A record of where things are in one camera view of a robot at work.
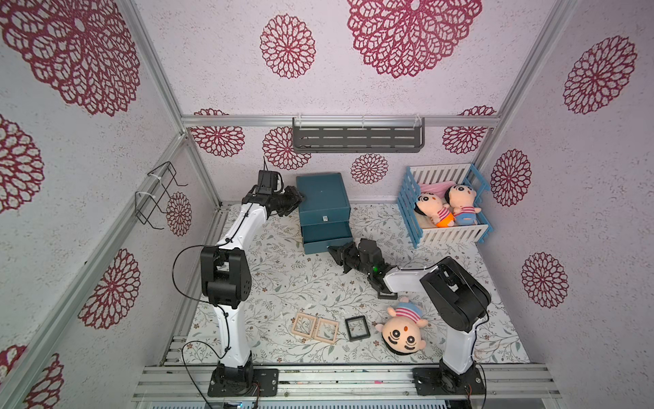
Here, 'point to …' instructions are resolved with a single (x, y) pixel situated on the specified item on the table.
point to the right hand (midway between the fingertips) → (330, 246)
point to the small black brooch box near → (357, 328)
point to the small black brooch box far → (393, 296)
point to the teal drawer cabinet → (324, 212)
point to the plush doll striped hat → (401, 331)
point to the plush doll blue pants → (461, 198)
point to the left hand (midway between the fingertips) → (304, 199)
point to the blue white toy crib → (418, 227)
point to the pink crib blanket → (440, 187)
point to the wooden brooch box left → (304, 325)
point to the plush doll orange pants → (430, 205)
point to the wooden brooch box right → (326, 331)
